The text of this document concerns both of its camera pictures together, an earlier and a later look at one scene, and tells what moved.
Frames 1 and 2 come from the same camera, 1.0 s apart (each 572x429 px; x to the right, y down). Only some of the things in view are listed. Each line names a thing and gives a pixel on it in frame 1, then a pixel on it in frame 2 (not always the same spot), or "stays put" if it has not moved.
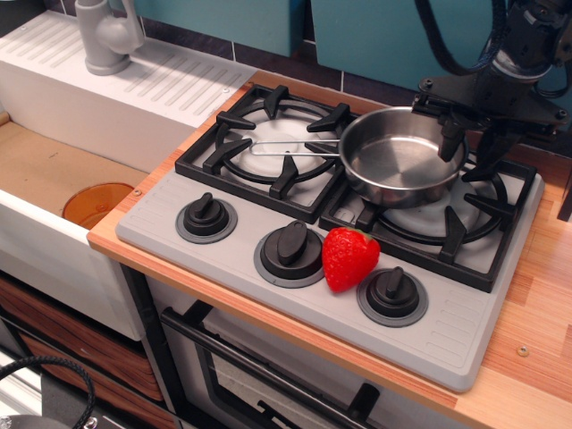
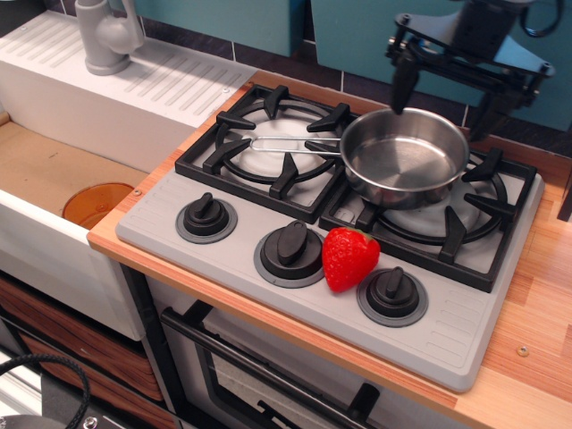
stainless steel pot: [389, 158] stays put
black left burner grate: [275, 149] stays put
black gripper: [489, 96] -> [471, 45]
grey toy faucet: [107, 39] stays put
